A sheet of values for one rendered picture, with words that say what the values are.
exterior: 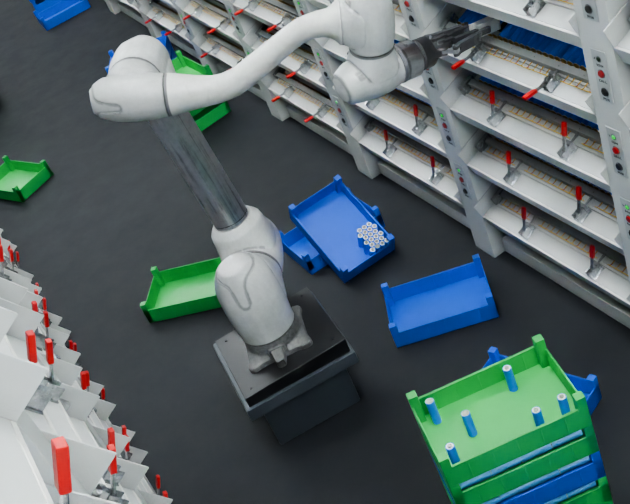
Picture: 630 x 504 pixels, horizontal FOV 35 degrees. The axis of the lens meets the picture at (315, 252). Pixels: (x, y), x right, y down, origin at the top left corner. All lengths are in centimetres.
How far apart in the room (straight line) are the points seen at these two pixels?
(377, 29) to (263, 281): 72
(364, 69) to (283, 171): 159
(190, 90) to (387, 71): 45
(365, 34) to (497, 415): 85
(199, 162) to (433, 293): 85
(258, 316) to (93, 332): 107
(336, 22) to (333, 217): 118
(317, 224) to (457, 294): 57
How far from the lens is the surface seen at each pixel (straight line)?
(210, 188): 260
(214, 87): 230
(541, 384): 209
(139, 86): 231
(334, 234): 323
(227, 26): 421
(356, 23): 219
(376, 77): 226
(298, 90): 389
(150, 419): 305
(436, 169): 315
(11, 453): 78
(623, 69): 207
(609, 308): 275
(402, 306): 298
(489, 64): 247
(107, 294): 363
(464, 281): 299
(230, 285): 252
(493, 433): 203
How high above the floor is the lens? 193
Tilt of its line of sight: 35 degrees down
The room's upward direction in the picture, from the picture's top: 24 degrees counter-clockwise
